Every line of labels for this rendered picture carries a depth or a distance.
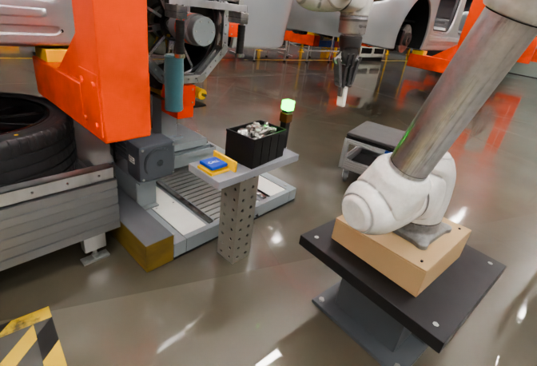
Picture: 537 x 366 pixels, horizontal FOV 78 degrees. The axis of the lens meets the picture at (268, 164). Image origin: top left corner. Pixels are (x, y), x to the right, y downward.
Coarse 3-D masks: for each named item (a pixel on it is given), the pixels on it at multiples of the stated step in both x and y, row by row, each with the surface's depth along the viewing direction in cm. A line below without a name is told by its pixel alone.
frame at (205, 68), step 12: (216, 0) 171; (228, 12) 174; (228, 24) 177; (216, 36) 180; (228, 36) 180; (216, 48) 182; (204, 60) 181; (216, 60) 180; (156, 72) 157; (204, 72) 177
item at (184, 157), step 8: (208, 144) 209; (112, 152) 194; (176, 152) 193; (184, 152) 197; (192, 152) 195; (200, 152) 199; (208, 152) 204; (176, 160) 188; (184, 160) 192; (192, 160) 197; (200, 160) 202; (176, 168) 190
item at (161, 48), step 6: (150, 0) 162; (156, 0) 164; (150, 6) 164; (156, 6) 165; (150, 18) 165; (150, 36) 169; (156, 36) 171; (150, 42) 170; (162, 42) 175; (162, 48) 176; (174, 48) 181
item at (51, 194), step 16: (64, 176) 112; (80, 176) 114; (96, 176) 118; (112, 176) 123; (0, 192) 99; (16, 192) 101; (32, 192) 106; (48, 192) 108; (64, 192) 113; (80, 192) 116; (96, 192) 121; (112, 192) 125; (0, 208) 102; (16, 208) 103; (32, 208) 106; (48, 208) 110; (64, 208) 114; (0, 224) 101; (16, 224) 105
